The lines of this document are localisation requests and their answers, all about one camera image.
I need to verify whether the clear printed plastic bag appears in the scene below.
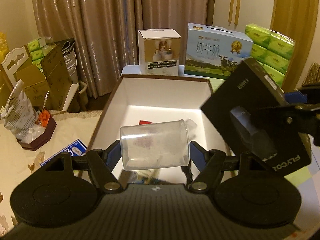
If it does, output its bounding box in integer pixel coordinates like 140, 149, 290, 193
1, 79, 38, 141

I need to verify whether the metal spoon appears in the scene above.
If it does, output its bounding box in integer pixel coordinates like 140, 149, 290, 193
41, 91, 50, 113

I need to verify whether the dark red hexagonal tray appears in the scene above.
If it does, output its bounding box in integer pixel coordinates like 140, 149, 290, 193
16, 109, 57, 152

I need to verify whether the golden plain curtain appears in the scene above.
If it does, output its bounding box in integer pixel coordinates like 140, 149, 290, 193
270, 0, 320, 90

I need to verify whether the blue green milk carton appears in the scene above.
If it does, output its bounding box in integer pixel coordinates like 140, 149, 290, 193
184, 22, 254, 80

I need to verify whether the white carved chair back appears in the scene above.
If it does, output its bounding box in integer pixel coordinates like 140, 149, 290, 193
1, 47, 33, 81

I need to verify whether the orange small packet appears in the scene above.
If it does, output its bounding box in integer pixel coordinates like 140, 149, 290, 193
37, 111, 50, 126

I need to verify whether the cream printed bedsheet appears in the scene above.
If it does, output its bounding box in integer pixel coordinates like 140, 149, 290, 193
0, 109, 107, 232

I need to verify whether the wooden wardrobe handle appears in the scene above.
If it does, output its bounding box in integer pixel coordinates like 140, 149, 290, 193
234, 0, 241, 26
228, 0, 235, 23

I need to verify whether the brown cardboard box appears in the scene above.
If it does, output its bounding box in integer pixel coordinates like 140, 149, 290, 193
14, 38, 83, 111

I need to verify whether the white storage box brown rim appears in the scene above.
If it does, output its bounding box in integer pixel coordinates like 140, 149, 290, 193
86, 74, 238, 184

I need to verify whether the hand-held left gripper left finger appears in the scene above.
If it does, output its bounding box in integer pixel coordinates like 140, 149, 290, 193
45, 140, 123, 194

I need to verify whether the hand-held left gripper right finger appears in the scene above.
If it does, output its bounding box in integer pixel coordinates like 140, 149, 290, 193
185, 141, 272, 192

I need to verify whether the stack of green tissue packs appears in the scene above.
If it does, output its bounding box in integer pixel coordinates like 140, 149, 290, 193
243, 24, 296, 87
27, 36, 54, 68

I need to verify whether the clear plastic cup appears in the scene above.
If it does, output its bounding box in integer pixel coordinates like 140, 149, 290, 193
119, 119, 192, 171

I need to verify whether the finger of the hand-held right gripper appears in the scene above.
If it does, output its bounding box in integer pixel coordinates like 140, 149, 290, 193
285, 84, 320, 105
260, 104, 320, 147

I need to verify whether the white brown product box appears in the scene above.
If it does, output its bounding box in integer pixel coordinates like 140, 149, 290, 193
138, 28, 182, 76

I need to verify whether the white wardrobe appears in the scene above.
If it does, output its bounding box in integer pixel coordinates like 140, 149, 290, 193
212, 0, 278, 44

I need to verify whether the white plastic appliance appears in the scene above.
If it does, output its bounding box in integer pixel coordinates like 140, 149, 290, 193
62, 41, 87, 111

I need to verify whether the black cardboard box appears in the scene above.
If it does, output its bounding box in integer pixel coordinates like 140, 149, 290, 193
200, 57, 312, 179

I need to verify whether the blue white packet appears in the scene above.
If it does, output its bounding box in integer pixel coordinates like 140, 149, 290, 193
40, 139, 88, 168

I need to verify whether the brown patterned curtain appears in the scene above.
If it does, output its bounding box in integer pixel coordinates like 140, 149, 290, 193
31, 0, 216, 98

